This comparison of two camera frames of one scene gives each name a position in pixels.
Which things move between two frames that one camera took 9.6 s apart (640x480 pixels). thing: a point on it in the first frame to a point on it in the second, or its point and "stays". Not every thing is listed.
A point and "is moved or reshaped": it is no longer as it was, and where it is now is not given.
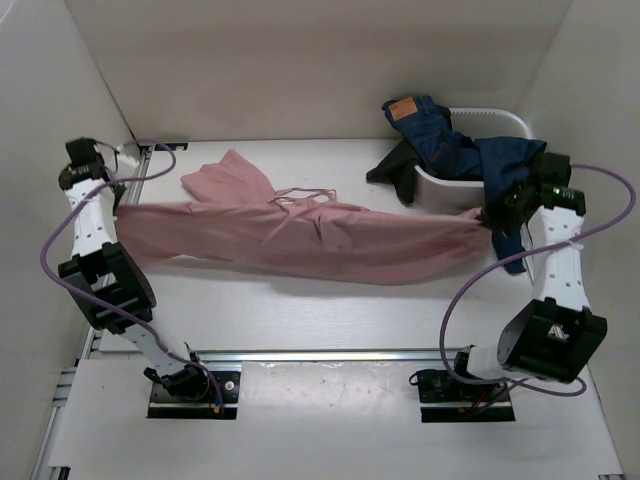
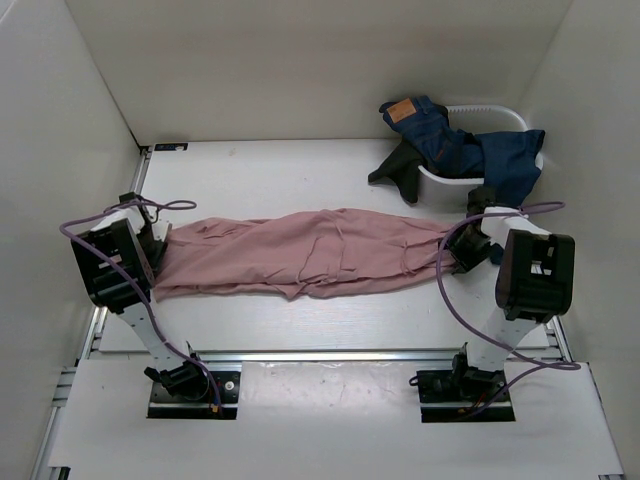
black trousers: x=397 y=167 stays
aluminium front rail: x=323 y=356 stays
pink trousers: x=232 y=223 is moved or reshaped
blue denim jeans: x=451 y=154 stays
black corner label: x=170 y=146 stays
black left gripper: x=118 y=191 to x=156 y=258
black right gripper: x=491 y=215 to x=467 y=261
